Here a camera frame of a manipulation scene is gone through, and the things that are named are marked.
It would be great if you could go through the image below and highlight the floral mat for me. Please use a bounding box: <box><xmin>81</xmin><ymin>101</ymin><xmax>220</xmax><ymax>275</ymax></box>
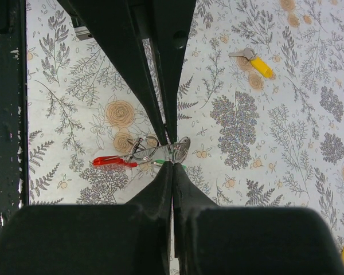
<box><xmin>25</xmin><ymin>0</ymin><xmax>344</xmax><ymax>275</ymax></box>

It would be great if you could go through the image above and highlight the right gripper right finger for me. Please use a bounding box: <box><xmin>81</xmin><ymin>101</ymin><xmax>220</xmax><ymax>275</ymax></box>
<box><xmin>172</xmin><ymin>164</ymin><xmax>344</xmax><ymax>274</ymax></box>

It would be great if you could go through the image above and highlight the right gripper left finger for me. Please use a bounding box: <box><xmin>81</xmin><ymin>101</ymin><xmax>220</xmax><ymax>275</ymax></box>
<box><xmin>0</xmin><ymin>162</ymin><xmax>173</xmax><ymax>274</ymax></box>

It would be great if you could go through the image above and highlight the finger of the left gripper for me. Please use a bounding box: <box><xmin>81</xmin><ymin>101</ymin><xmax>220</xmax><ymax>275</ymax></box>
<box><xmin>131</xmin><ymin>0</ymin><xmax>197</xmax><ymax>143</ymax></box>
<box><xmin>59</xmin><ymin>0</ymin><xmax>167</xmax><ymax>145</ymax></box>

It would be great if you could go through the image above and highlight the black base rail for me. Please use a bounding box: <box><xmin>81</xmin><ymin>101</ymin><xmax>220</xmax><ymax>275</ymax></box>
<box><xmin>0</xmin><ymin>1</ymin><xmax>28</xmax><ymax>234</ymax></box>

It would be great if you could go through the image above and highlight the left key with yellow tag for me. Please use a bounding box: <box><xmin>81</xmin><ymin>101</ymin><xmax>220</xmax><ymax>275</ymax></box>
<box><xmin>229</xmin><ymin>48</ymin><xmax>273</xmax><ymax>78</ymax></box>

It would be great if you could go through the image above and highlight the keyring with red tag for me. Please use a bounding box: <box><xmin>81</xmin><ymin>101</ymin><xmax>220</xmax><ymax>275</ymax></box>
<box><xmin>92</xmin><ymin>136</ymin><xmax>191</xmax><ymax>168</ymax></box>

